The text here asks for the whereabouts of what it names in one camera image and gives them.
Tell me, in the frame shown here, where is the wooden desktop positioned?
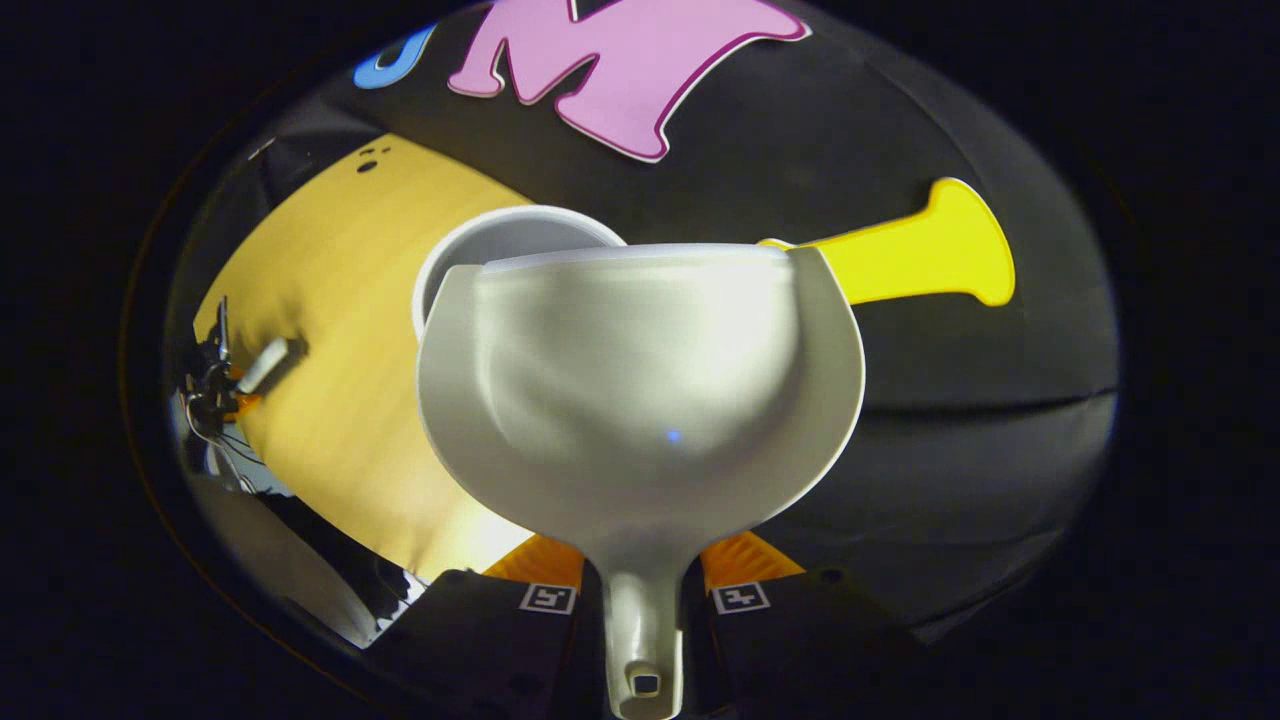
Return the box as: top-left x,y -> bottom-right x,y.
192,133 -> 536,581

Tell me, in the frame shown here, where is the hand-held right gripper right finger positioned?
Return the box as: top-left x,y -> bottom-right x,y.
684,531 -> 923,707

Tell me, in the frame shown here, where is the small white broom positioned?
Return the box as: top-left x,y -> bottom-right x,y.
235,336 -> 309,397

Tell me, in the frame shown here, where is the black cable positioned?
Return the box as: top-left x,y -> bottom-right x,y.
183,400 -> 269,493

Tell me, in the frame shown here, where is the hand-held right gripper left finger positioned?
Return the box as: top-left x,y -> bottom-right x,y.
395,534 -> 608,706

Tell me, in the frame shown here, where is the white plastic garbage bin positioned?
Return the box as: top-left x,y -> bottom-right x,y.
411,205 -> 629,343

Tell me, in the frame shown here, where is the white plastic dustpan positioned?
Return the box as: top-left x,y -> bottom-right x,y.
415,243 -> 867,720

